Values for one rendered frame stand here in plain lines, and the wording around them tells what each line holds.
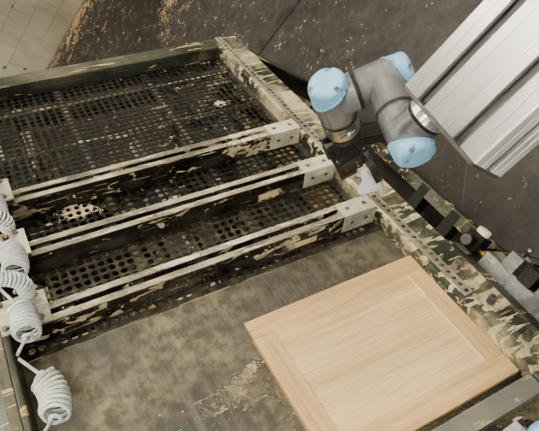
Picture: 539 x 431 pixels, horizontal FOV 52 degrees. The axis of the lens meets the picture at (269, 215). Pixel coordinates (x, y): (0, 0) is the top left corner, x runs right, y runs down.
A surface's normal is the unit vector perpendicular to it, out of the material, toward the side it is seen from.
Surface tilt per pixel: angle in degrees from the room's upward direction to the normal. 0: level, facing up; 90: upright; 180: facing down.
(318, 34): 0
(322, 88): 28
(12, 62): 90
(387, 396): 57
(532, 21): 0
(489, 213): 0
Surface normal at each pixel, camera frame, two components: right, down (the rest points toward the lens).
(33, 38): 0.40, 0.73
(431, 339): 0.07, -0.72
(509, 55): -0.69, -0.15
